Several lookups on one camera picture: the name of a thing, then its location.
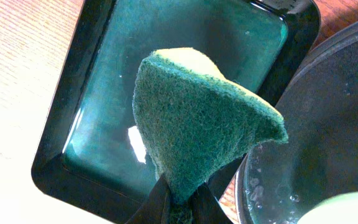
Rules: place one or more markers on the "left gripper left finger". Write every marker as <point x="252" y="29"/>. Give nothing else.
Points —
<point x="156" y="209"/>

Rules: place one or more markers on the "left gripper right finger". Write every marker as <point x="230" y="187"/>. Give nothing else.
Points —
<point x="206" y="209"/>

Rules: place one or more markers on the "green yellow sponge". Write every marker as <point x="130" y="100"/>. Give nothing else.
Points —
<point x="193" y="121"/>

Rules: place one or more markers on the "mint green plate with stain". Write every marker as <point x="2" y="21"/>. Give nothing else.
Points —
<point x="340" y="209"/>

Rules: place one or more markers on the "round black tray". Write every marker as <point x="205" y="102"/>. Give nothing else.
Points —
<point x="279" y="183"/>

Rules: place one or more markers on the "black rectangular water tray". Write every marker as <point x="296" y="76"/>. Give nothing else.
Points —
<point x="85" y="155"/>

